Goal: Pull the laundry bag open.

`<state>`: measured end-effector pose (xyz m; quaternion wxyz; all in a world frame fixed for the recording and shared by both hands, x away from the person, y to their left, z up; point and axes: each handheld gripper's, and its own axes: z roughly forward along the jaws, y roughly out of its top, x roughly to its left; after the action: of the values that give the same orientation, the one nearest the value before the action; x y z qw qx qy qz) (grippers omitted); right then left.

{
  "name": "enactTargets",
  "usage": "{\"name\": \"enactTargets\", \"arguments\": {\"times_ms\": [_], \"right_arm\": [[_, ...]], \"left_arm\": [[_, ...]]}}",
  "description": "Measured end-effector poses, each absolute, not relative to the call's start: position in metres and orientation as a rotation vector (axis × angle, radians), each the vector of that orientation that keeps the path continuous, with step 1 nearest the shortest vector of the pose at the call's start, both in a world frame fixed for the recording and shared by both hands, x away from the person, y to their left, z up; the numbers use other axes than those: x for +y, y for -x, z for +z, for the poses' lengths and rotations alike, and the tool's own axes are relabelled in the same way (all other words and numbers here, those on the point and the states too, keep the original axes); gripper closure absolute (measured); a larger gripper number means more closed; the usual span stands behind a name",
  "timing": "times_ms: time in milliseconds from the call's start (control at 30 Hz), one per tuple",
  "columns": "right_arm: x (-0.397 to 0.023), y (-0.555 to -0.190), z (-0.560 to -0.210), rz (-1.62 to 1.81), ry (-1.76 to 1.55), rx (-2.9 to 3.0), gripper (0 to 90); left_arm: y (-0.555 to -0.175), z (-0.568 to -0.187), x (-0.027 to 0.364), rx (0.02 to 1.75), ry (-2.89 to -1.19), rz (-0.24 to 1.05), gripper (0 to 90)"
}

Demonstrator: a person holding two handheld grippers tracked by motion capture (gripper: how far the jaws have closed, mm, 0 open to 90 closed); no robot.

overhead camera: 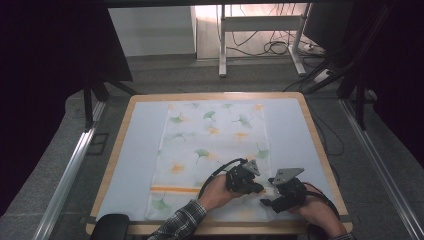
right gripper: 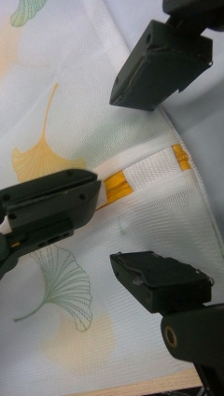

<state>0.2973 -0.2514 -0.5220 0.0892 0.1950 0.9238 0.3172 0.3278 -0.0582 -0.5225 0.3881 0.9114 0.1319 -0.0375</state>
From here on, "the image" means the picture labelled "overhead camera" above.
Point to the aluminium floor rail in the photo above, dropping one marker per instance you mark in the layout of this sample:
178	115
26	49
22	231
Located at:
70	173
376	160

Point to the white cabinet panel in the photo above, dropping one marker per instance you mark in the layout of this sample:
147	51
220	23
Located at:
151	30

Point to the dark monitor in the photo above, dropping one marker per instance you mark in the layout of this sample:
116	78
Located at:
326	25

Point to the person's left hand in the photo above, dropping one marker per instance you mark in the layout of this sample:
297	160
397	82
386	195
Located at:
216	193

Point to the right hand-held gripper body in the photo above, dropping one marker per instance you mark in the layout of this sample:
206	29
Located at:
288	195

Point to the black metal stand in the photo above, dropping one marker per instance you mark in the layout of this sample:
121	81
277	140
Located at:
88	100
358	83

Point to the person's right hand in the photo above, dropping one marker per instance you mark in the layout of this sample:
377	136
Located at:
316	213

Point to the white leaf-print cloth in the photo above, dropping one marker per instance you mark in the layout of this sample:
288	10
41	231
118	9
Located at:
200	133

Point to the white desk frame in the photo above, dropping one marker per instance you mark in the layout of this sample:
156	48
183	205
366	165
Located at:
260	23

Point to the white power strip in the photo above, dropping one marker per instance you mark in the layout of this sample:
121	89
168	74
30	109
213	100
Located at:
322	76

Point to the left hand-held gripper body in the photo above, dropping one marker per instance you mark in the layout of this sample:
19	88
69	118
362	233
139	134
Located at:
241	181

